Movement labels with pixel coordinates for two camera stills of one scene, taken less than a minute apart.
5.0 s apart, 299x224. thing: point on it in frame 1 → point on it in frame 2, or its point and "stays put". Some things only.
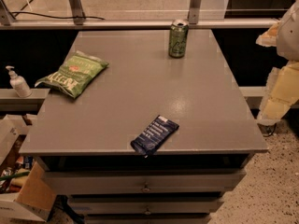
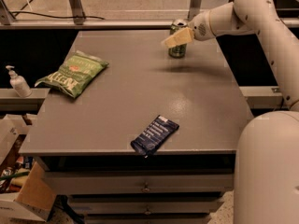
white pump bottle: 19,83 stays put
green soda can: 177,40 stays put
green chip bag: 76,75 stays put
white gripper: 289,36 → 200,26
